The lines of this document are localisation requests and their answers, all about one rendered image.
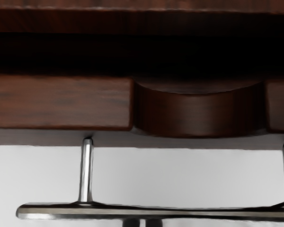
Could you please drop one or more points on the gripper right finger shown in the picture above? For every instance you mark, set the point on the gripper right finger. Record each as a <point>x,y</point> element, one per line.
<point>153,223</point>

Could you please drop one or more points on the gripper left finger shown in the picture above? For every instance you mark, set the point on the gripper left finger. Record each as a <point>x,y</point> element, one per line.
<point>132,223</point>

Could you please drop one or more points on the dark brown wooden cabinet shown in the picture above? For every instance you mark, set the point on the dark brown wooden cabinet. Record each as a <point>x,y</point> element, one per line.
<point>142,21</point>

